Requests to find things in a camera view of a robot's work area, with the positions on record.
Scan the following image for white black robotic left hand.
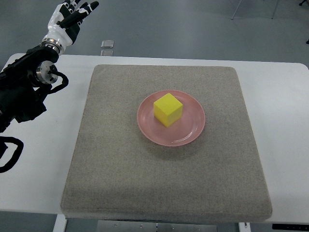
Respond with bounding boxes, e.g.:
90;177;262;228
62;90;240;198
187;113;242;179
42;0;99;52

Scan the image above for yellow cube block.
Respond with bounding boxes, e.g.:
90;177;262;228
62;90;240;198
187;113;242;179
153;93;183;128

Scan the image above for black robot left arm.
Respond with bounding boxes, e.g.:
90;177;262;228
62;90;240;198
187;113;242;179
0;40;69;132

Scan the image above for pink plate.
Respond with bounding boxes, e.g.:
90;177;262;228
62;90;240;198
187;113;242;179
137;90;206;146

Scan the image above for grey felt mat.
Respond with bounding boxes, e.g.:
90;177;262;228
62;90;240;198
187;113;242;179
60;65;272;224

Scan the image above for grey chair legs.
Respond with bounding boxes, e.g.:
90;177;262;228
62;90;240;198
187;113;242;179
230;0;282;20

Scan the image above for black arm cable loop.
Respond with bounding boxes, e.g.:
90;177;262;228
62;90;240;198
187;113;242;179
0;136;25;174

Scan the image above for white table leg frame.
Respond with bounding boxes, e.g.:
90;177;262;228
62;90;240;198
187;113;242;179
53;214;252;232

